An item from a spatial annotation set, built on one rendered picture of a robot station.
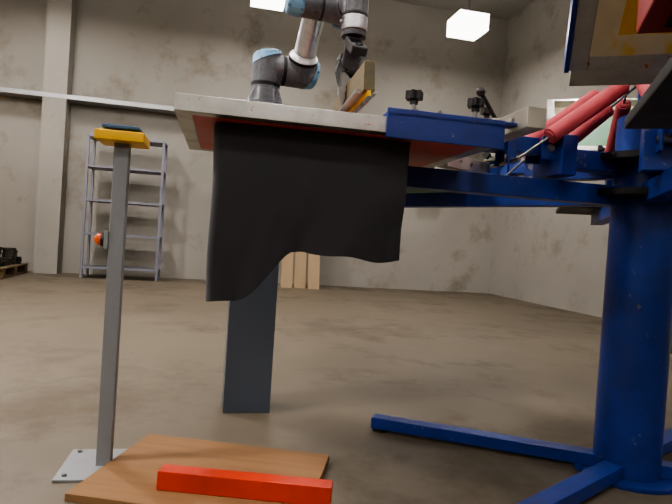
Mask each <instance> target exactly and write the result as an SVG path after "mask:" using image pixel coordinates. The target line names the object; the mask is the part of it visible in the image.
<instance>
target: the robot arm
mask: <svg viewBox="0 0 672 504"><path fill-rule="evenodd" d="M368 7H369V0H285V12H286V13H287V14H288V15H292V16H295V17H301V18H302V19H301V23H300V28H299V32H298V36H297V41H296V45H295V49H293V50H291V51H290V54H289V57H287V56H282V52H281V51H280V50H278V49H261V50H258V51H256V52H255V53H254V54H253V59H252V63H251V65H252V72H251V88H250V91H249V93H248V96H247V98H246V100H247V101H255V102H264V103H273V104H282V105H283V103H282V99H281V95H280V86H285V87H292V88H299V89H302V90H303V89H307V90H310V89H312V88H314V86H315V85H316V83H317V81H318V78H319V73H320V63H319V62H318V58H317V56H316V52H317V48H318V44H319V40H320V36H321V32H322V28H323V24H324V22H327V23H330V24H331V25H332V26H333V27H334V28H336V29H338V30H341V31H342V33H341V38H342V39H343V40H344V44H345V45H344V52H341V53H340V55H339V56H338V58H337V67H336V69H335V77H336V80H337V95H338V97H339V100H340V103H341V105H343V104H344V102H345V99H346V97H345V92H346V83H347V82H348V80H349V78H352V77H353V76H354V74H355V73H356V72H357V70H358V69H359V68H360V66H361V65H362V64H363V62H364V61H366V59H367V57H366V56H367V51H368V48H367V47H366V45H365V44H364V43H363V41H364V40H365V39H366V33H367V25H368Z"/></svg>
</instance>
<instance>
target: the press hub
mask: <svg viewBox="0 0 672 504"><path fill-rule="evenodd" d="M626 116H627V115H625V116H622V117H620V118H619V119H618V120H617V126H616V139H615V151H612V152H604V153H601V154H600V159H601V160H605V161H615V162H624V163H629V168H628V174H622V175H616V176H613V180H612V186H623V187H614V188H599V189H598V196H609V197H620V198H626V205H625V206H615V207H610V220H609V233H608V247H607V260H606V274H605V287H604V301H603V314H602V328H601V341H600V355H599V368H598V382H597V395H596V409H595V422H594V436H593V449H592V451H593V453H594V454H595V465H596V464H598V463H600V462H602V461H604V460H606V461H608V462H611V463H614V464H617V465H620V466H623V467H624V473H623V479H622V480H620V481H618V482H616V483H615V484H613V485H611V487H614V488H617V489H621V490H625V491H630V492H635V493H642V494H651V495H668V494H672V480H669V479H663V478H661V466H662V455H663V442H664V429H665V416H666V402H667V389H668V376H669V363H670V350H671V337H672V200H671V201H668V202H665V203H662V204H656V203H641V198H642V197H644V196H646V195H648V189H649V188H648V187H642V184H643V183H645V182H646V181H648V180H650V179H651V178H653V177H655V176H657V175H658V174H660V173H639V172H638V166H639V152H640V139H641V130H642V129H626V128H625V127H624V124H625V118H626Z"/></svg>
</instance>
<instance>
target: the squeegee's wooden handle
mask: <svg viewBox="0 0 672 504"><path fill-rule="evenodd" d="M355 89H361V93H365V92H366V91H367V90H371V94H372V93H373V92H374V91H375V62H374V61H369V60H366V61H364V62H363V64H362V65H361V66H360V68H359V69H358V70H357V72H356V73H355V74H354V76H353V77H352V78H351V80H350V81H349V82H348V84H347V85H346V92H345V97H346V99H345V101H346V100H347V99H348V98H349V97H350V95H351V94H352V93H353V92H354V91H355ZM341 106H342V105H341V103H340V100H339V97H337V98H336V99H335V101H334V102H333V110H334V111H338V110H339V109H340V107H341Z"/></svg>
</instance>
